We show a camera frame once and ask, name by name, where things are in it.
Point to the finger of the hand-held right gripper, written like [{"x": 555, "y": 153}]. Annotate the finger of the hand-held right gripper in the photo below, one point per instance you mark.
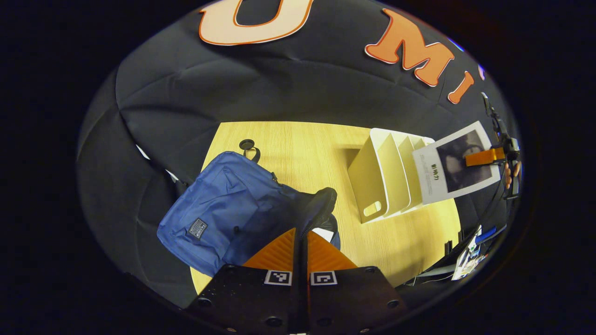
[{"x": 484, "y": 157}]

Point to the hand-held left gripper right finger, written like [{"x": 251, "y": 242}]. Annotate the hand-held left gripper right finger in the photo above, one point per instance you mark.
[{"x": 354, "y": 298}]

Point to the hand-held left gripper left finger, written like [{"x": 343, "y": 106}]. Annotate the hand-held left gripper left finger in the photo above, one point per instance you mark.
[{"x": 247, "y": 298}]

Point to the black spine book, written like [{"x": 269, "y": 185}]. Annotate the black spine book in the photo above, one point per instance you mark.
[{"x": 433, "y": 177}]

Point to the blue schoolbag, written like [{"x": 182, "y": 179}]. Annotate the blue schoolbag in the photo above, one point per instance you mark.
[{"x": 223, "y": 200}]

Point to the white bookshelf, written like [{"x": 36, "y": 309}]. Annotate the white bookshelf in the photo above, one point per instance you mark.
[{"x": 368, "y": 186}]

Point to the dark flat device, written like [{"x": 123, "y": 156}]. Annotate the dark flat device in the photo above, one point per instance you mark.
[{"x": 442, "y": 267}]

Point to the white printed packet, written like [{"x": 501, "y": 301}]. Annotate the white printed packet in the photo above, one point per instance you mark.
[{"x": 468, "y": 256}]

